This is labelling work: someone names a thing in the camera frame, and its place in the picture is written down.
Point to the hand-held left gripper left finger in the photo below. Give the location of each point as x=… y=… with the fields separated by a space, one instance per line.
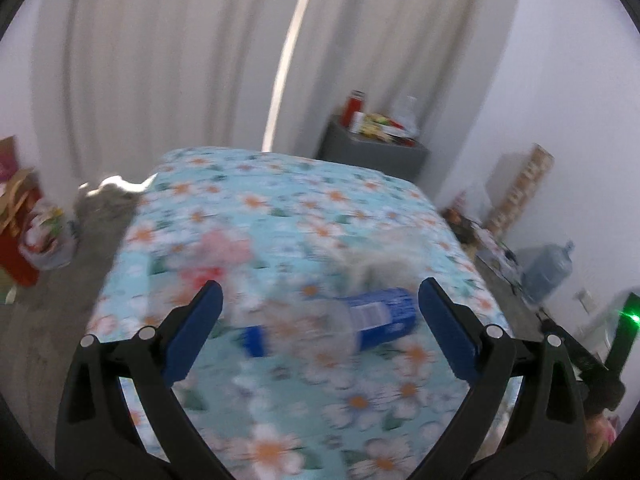
x=195 y=330

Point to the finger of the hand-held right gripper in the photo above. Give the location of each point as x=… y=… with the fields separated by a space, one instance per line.
x=575 y=350

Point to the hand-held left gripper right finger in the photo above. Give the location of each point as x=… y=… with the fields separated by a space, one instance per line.
x=445 y=330

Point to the clear plastic bottle blue label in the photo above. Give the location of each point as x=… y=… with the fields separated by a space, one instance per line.
x=375 y=312

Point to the blue water jug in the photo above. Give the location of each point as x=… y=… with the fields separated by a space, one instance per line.
x=547 y=272

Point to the floral bed sheet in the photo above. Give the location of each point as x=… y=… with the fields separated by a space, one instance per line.
x=280 y=210

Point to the patterned tall box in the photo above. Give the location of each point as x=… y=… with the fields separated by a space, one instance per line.
x=525 y=185

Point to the clear bag of wrappers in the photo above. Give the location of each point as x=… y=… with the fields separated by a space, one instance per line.
x=50 y=240

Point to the grey nightstand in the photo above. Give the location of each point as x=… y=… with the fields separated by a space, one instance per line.
x=370 y=155

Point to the red paper bag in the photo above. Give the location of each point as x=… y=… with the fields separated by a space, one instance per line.
x=15 y=255

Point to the pile of snack packets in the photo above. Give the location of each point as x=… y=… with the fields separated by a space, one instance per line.
x=387 y=127

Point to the white plastic bag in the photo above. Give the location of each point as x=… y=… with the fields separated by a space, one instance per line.
x=407 y=110

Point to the small white bottle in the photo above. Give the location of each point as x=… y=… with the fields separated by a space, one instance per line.
x=357 y=122

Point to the red thermos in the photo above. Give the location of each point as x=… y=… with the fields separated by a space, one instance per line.
x=352 y=107

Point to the white curtain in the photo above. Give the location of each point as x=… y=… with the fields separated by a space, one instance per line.
x=400 y=35
x=150 y=60

